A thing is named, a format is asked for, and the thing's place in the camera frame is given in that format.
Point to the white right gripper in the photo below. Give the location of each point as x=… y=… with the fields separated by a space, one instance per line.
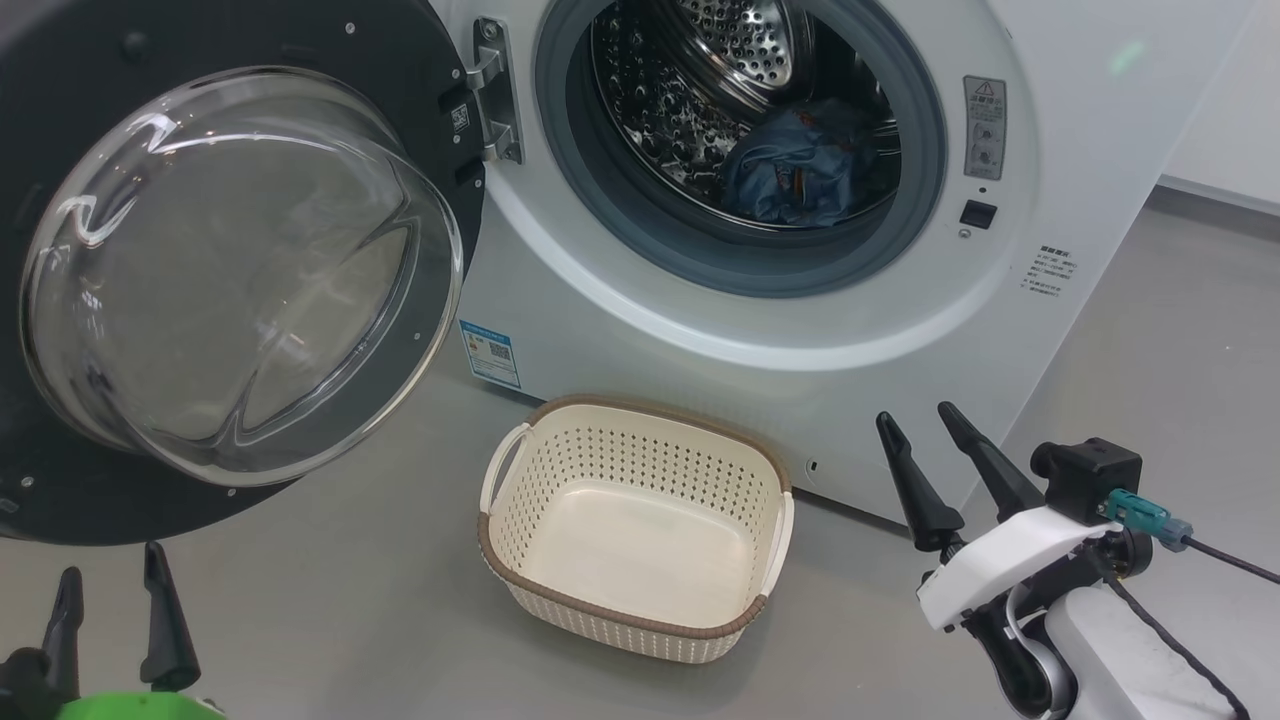
x=1010 y=565

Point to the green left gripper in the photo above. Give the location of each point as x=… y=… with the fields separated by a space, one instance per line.
x=130 y=708

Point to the blue cartoon print garment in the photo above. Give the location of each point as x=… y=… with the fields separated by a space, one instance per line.
x=790 y=170

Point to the washing machine glass door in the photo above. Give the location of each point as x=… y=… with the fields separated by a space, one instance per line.
x=60 y=60

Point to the white front-load washing machine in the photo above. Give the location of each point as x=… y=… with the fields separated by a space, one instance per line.
x=700 y=340

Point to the cream perforated laundry basket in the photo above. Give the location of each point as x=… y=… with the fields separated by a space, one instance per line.
x=640 y=540

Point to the grey warning label sticker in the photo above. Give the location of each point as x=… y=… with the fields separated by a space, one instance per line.
x=985 y=125

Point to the blue energy label sticker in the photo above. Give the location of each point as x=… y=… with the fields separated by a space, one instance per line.
x=490 y=352

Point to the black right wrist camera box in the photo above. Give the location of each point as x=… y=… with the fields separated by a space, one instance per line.
x=1090 y=475

